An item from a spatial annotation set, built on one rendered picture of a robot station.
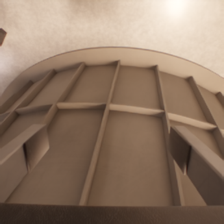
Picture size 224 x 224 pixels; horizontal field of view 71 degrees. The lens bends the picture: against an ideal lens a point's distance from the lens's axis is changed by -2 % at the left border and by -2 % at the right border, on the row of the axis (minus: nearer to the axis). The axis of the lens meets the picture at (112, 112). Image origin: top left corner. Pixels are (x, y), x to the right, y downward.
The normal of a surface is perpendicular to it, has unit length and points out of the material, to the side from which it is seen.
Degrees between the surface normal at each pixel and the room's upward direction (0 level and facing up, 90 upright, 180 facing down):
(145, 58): 0
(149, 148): 90
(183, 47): 0
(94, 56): 0
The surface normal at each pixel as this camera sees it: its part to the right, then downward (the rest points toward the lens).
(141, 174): 0.10, -0.76
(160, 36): -0.14, 0.63
